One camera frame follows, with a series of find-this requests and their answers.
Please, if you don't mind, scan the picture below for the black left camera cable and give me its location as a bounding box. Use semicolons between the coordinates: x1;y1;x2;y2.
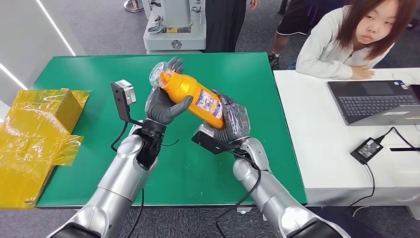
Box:
110;120;145;238

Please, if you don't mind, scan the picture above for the dark grey laptop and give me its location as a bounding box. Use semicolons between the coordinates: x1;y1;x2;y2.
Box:
327;79;420;126

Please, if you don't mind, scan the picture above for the seated person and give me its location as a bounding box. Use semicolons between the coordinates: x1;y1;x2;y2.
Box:
296;0;420;80

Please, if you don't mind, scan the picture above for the black adapter mains cable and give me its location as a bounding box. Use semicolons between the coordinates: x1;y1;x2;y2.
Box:
348;162;376;208

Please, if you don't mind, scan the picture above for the black camera cable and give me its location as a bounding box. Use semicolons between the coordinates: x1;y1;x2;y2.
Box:
214;149;263;238
110;120;145;238

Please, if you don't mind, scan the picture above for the standing person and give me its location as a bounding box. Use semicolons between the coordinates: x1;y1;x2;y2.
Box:
205;0;258;53

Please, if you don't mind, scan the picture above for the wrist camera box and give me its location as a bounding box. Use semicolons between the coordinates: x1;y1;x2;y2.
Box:
110;79;137;127
191;124;245;155

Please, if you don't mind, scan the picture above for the black adapter cable to laptop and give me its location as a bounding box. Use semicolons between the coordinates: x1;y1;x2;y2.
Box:
374;126;420;150

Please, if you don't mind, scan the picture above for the thin black wire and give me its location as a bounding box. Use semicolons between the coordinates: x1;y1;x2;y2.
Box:
160;137;181;147

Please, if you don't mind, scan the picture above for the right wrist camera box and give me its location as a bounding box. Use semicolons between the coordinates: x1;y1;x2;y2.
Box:
191;124;245;155

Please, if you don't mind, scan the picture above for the black laptop power adapter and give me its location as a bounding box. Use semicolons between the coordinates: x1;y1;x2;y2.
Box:
350;137;383;165

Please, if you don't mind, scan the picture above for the person in shorts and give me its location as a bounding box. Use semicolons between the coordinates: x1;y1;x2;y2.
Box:
268;0;349;67

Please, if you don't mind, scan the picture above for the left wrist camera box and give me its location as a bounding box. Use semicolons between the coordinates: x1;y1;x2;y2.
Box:
110;79;137;127

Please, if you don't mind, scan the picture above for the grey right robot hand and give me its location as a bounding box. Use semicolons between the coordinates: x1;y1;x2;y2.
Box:
203;88;252;144

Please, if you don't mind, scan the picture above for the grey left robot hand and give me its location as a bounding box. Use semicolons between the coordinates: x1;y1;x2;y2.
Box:
144;57;194;126

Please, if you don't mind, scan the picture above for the yellow taped cardboard box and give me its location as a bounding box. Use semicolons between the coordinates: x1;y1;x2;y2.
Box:
0;88;90;210

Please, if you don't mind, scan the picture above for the metal stanchion base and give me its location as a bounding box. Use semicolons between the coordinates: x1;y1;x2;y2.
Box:
123;0;144;13

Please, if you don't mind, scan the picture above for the orange detergent bottle clear cap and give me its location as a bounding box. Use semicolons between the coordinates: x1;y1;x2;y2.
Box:
149;61;226;129

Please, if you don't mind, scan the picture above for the white robot stand machine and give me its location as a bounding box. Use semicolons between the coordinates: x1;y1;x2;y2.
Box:
143;0;208;55

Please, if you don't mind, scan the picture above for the black right camera cable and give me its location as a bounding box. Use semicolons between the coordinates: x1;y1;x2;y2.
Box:
214;149;263;238

